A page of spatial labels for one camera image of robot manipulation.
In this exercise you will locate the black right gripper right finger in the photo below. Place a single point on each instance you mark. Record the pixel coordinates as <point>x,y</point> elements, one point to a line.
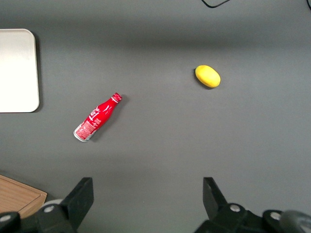
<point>216,206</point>

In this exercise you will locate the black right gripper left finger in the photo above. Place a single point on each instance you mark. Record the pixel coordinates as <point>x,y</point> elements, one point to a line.
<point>77,201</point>

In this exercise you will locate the beige plastic tray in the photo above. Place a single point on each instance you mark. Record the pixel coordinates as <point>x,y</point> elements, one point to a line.
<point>17,72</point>

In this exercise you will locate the wooden drawer cabinet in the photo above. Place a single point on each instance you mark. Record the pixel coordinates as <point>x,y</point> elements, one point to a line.
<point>17,196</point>

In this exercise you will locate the gray table mat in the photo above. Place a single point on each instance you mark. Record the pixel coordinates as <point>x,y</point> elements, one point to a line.
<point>158,157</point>

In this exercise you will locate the red cola bottle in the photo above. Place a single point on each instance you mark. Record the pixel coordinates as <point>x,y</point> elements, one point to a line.
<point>97,116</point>

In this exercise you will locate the yellow lemon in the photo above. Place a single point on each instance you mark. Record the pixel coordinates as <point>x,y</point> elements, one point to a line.
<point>207,76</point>

